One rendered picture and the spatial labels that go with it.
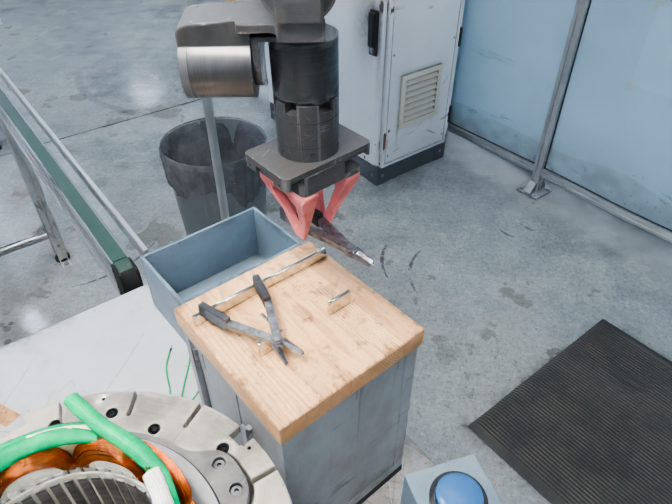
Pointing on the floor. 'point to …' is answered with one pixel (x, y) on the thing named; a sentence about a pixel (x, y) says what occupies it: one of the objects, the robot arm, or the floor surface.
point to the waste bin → (201, 207)
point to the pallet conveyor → (13, 127)
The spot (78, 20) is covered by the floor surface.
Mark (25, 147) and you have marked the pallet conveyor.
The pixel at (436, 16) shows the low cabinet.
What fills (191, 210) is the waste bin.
